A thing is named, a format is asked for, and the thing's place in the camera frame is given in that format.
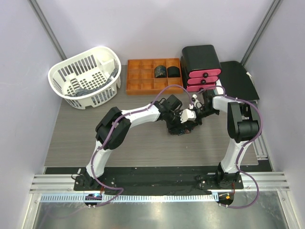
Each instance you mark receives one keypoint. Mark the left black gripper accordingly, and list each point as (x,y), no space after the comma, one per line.
(178,123)

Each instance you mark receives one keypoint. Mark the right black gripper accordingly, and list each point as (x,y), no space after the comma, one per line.
(199,121)

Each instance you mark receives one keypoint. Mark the floral navy tie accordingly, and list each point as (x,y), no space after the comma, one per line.
(181,129)

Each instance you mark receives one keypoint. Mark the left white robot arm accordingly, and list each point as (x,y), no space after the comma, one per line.
(114,127)

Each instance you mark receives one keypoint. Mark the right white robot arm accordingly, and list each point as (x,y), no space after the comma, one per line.
(244,125)

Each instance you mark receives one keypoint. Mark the white teal booklet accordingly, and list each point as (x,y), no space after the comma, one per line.
(218,90)

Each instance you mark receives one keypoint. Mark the black folder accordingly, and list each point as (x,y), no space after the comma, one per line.
(236,81)

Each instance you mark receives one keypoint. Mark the black pink drawer unit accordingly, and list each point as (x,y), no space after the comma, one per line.
(200,67)

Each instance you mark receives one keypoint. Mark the rolled black tie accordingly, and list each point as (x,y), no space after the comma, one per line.
(173,72)

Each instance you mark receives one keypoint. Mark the rolled dark patterned tie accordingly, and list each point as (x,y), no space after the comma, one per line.
(160,71)

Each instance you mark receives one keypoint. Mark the orange compartment tray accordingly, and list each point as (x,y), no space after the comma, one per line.
(150,76)

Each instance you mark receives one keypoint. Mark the white plastic basket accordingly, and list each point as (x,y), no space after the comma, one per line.
(71,74)

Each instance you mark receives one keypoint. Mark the blue patterned tie in basket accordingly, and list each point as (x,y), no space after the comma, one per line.
(98,82)

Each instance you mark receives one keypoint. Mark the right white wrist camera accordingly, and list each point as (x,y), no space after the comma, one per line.
(196,103)

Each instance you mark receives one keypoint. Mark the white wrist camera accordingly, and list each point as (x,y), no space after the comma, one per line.
(196,103)
(188,114)

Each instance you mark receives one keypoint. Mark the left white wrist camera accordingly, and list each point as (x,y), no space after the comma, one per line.
(188,114)

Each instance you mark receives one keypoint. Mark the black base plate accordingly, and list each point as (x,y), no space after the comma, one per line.
(166,178)

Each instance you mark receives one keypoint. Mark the white slotted cable duct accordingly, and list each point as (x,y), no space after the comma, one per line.
(94,197)

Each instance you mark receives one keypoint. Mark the aluminium frame rail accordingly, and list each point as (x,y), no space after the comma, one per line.
(52,183)

